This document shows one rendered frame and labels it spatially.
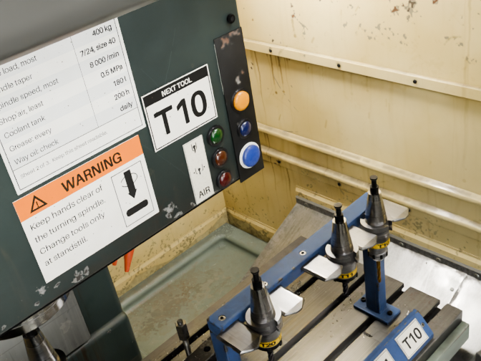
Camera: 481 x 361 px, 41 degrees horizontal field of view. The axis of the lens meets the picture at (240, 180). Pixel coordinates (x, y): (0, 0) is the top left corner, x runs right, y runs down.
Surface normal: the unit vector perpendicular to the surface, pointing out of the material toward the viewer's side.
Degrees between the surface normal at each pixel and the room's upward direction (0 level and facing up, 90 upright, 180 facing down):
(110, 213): 90
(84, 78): 90
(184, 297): 0
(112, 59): 90
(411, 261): 25
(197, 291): 0
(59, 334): 90
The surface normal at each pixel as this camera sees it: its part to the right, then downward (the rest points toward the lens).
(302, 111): -0.73, 0.44
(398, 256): -0.44, -0.55
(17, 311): 0.69, 0.29
